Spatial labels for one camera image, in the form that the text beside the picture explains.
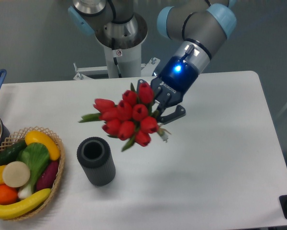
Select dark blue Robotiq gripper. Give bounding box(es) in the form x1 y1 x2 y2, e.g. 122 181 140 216
137 56 198 125

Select red tulip bouquet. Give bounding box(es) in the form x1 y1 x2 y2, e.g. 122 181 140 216
79 83 170 151

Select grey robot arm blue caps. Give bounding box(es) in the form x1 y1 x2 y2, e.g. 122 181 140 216
68 0 237 124

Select dark grey ribbed vase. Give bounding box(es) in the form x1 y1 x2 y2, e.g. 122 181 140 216
77 137 116 186

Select yellow squash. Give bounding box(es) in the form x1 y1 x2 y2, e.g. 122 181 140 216
24 130 60 161

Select green bok choy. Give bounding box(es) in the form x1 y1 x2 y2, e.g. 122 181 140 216
17 143 49 200

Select purple sweet potato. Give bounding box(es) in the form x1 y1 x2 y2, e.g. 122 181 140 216
35 161 59 191

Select woven wicker basket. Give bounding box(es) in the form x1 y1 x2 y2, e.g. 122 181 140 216
0 126 65 221

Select dark green cucumber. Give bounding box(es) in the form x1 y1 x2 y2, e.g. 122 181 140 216
0 140 27 166

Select beige round disc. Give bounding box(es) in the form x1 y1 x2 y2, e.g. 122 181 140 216
2 161 30 188

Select orange fruit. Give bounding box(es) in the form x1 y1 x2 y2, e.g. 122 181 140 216
0 184 18 205

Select yellow banana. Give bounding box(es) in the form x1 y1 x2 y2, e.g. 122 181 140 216
0 188 51 220

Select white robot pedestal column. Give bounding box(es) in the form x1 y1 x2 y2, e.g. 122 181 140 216
103 45 141 78

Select black cable on pedestal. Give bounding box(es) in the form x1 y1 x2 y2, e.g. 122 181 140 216
111 37 123 79

